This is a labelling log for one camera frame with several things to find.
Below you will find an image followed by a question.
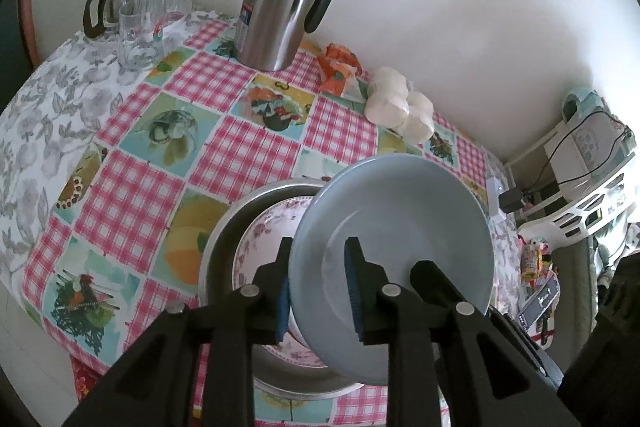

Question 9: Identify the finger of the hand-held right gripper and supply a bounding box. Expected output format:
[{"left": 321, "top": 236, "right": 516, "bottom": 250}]
[{"left": 409, "top": 259, "right": 469, "bottom": 308}]

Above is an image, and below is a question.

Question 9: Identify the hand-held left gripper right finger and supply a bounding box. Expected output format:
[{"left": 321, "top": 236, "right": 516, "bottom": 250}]
[{"left": 343, "top": 235, "right": 582, "bottom": 427}]

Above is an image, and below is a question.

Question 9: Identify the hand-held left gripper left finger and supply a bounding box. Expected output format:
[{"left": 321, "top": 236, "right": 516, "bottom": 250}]
[{"left": 60, "top": 236, "right": 296, "bottom": 427}]

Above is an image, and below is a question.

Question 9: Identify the white bowl with pink flower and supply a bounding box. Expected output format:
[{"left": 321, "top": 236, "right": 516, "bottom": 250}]
[{"left": 288, "top": 154, "right": 496, "bottom": 386}]

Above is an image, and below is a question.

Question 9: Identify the round pink floral plate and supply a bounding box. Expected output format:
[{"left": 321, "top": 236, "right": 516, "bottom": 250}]
[{"left": 232, "top": 198, "right": 331, "bottom": 369}]

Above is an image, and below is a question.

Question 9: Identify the stainless steel basin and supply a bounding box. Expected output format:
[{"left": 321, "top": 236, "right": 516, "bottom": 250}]
[{"left": 198, "top": 176, "right": 369, "bottom": 401}]

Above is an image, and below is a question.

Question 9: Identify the black rectangular device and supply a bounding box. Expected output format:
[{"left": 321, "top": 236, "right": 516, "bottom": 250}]
[{"left": 517, "top": 274, "right": 561, "bottom": 333}]

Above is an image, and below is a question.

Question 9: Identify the colourful snack packet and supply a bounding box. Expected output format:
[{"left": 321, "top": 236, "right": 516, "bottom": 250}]
[{"left": 519, "top": 239, "right": 554, "bottom": 281}]

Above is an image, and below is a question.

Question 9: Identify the white power strip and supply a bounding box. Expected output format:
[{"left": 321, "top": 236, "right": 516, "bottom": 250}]
[{"left": 484, "top": 176, "right": 509, "bottom": 221}]

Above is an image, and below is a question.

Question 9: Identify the black power adapter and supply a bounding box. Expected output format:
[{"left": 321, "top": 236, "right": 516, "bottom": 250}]
[{"left": 499, "top": 189, "right": 526, "bottom": 214}]

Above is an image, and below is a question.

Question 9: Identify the white plastic basket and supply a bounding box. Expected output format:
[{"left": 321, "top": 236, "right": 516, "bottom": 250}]
[{"left": 517, "top": 154, "right": 632, "bottom": 253}]

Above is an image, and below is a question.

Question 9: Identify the red embroidered cloth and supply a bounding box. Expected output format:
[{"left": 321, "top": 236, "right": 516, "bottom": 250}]
[{"left": 69, "top": 354, "right": 109, "bottom": 401}]

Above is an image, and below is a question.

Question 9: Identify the white and teal bag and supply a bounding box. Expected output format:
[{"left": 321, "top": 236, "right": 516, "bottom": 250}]
[{"left": 542, "top": 89, "right": 631, "bottom": 188}]

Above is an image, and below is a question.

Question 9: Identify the orange snack bag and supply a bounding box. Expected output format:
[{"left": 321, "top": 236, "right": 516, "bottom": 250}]
[{"left": 317, "top": 42, "right": 364, "bottom": 100}]

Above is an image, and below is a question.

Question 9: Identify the grey floral cloth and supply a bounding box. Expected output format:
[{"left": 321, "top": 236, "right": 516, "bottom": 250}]
[{"left": 0, "top": 9, "right": 221, "bottom": 304}]

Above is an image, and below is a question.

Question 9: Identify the glass cup with red print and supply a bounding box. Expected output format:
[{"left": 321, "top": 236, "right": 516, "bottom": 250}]
[{"left": 137, "top": 0, "right": 167, "bottom": 58}]

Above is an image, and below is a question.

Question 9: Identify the pink board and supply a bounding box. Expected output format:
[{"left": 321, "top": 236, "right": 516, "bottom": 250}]
[{"left": 14, "top": 0, "right": 41, "bottom": 68}]

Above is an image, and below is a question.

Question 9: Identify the black cable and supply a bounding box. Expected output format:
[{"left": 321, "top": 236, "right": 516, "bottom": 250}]
[{"left": 519, "top": 109, "right": 631, "bottom": 203}]

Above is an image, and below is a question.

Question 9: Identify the glass pitcher with dark handle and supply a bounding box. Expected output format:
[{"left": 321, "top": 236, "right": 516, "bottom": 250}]
[{"left": 82, "top": 0, "right": 139, "bottom": 42}]

